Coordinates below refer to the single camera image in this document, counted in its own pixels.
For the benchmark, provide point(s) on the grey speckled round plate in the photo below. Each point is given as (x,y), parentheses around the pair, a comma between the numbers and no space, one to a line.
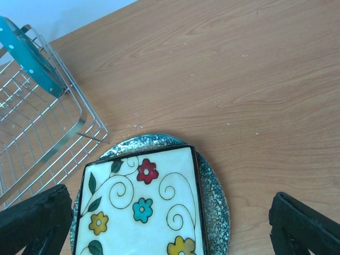
(217,214)

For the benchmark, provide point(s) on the blue polka dot plate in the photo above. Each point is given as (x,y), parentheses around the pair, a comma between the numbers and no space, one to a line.
(20,46)

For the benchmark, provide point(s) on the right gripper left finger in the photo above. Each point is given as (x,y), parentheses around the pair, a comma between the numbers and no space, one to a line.
(38,225)

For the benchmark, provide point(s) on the chrome wire dish rack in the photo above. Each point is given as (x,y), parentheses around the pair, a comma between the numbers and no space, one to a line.
(43,138)

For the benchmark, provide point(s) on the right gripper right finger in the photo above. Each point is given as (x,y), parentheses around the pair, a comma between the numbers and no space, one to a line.
(298,229)

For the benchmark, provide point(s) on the white square floral plate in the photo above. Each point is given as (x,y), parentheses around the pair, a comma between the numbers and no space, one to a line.
(143,203)

